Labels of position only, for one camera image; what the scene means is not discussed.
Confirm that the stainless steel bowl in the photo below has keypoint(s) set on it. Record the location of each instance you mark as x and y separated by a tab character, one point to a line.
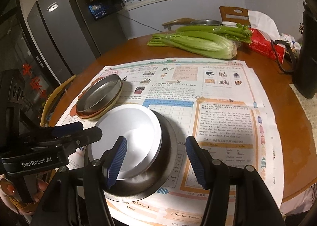
148	182

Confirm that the steel basin on chair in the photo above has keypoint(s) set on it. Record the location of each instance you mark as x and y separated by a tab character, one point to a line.
209	22

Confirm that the rear celery bunch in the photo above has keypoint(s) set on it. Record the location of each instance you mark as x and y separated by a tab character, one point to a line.
241	33

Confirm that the hand with red nails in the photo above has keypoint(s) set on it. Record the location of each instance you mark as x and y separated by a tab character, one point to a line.
7	190

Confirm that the white paper bowl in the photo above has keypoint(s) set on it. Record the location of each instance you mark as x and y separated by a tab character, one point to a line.
142	130

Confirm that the yellow wooden chair left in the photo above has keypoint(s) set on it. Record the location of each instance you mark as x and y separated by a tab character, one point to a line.
53	98

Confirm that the celery bunch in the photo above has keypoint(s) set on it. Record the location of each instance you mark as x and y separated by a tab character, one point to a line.
207	44
241	33

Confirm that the front celery bunch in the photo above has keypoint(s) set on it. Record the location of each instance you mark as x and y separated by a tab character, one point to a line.
207	44

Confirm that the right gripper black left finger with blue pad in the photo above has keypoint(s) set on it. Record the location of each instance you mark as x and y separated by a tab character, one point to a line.
101	175

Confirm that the shallow steel plate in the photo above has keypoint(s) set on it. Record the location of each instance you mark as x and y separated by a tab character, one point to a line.
100	95

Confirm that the black kettle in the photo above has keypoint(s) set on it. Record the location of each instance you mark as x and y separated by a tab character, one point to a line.
304	67

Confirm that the printed newspaper sheet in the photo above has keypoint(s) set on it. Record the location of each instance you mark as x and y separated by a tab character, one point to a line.
223	105

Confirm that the grey refrigerator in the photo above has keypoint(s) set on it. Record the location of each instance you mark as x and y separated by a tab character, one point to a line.
61	35

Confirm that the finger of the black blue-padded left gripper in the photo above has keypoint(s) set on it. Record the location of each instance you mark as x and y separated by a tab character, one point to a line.
71	136

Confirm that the wooden chair armrest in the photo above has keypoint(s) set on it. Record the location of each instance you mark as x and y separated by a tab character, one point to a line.
180	21

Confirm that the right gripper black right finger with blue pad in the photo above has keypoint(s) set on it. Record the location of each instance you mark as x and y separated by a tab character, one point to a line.
254	204

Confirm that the red tissue box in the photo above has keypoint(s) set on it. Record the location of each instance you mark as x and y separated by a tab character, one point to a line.
261	43

